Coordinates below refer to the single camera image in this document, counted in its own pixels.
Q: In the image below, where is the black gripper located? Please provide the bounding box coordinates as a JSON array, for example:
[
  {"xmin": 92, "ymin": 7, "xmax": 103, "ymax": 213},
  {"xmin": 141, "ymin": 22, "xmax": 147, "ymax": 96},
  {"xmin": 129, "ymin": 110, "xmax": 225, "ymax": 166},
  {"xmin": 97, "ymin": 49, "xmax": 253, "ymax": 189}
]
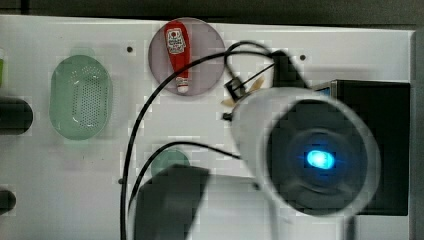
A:
[{"xmin": 271, "ymin": 50, "xmax": 308, "ymax": 89}]

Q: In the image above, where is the peeled yellow toy banana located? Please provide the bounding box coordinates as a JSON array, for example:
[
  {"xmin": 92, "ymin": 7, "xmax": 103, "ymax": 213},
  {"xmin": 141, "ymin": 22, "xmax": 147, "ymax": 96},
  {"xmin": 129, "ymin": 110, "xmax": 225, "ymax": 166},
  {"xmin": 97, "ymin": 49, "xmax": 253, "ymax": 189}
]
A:
[{"xmin": 221, "ymin": 76, "xmax": 265, "ymax": 107}]

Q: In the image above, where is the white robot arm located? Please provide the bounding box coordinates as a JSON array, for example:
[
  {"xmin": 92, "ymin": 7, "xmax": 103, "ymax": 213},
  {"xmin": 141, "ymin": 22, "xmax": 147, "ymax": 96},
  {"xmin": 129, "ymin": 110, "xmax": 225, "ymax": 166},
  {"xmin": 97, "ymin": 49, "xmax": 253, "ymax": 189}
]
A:
[{"xmin": 130, "ymin": 51, "xmax": 380, "ymax": 240}]

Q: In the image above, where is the black microwave oven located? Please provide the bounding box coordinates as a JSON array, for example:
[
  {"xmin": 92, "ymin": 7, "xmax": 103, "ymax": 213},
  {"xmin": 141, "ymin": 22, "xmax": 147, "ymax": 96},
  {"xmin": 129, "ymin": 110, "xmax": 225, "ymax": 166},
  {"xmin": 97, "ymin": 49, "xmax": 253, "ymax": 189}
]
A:
[{"xmin": 313, "ymin": 80, "xmax": 411, "ymax": 216}]

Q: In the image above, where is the grey round plate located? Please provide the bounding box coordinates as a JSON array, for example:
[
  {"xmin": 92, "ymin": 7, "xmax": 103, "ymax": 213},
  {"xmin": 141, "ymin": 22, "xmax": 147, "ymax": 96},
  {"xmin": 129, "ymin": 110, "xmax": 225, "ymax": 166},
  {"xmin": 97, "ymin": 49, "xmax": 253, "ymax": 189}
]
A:
[{"xmin": 148, "ymin": 18, "xmax": 225, "ymax": 96}]

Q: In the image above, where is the red ketchup bottle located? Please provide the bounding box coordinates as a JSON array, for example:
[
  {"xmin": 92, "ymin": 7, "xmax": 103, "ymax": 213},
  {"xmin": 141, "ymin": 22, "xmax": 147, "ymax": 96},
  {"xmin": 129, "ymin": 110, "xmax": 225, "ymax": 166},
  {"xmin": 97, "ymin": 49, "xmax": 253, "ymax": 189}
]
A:
[{"xmin": 164, "ymin": 20, "xmax": 191, "ymax": 94}]

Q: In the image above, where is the green metal mug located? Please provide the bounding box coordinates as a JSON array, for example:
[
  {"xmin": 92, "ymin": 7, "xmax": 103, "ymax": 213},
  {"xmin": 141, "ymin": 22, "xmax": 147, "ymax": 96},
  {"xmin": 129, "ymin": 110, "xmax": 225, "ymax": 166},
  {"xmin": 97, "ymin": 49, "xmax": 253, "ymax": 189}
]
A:
[{"xmin": 151, "ymin": 149, "xmax": 190, "ymax": 176}]

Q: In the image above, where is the green perforated colander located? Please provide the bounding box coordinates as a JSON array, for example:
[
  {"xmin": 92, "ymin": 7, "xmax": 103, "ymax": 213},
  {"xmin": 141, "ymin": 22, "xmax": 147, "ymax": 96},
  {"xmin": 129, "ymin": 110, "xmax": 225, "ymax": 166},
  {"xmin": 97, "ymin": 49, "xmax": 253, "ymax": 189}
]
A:
[{"xmin": 49, "ymin": 48, "xmax": 113, "ymax": 141}]

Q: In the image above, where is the black cylindrical cup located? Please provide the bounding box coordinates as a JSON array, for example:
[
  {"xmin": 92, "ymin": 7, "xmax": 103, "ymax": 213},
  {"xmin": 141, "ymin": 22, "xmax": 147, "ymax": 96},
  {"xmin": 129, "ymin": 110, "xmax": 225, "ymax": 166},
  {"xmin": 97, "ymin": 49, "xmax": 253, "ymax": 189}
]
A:
[{"xmin": 0, "ymin": 190, "xmax": 16, "ymax": 215}]

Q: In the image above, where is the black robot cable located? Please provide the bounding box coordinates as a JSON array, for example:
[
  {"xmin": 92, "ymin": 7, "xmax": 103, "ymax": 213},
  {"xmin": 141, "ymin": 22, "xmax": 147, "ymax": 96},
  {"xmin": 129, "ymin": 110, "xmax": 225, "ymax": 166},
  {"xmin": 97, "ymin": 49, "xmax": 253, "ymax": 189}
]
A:
[{"xmin": 119, "ymin": 40, "xmax": 288, "ymax": 240}]

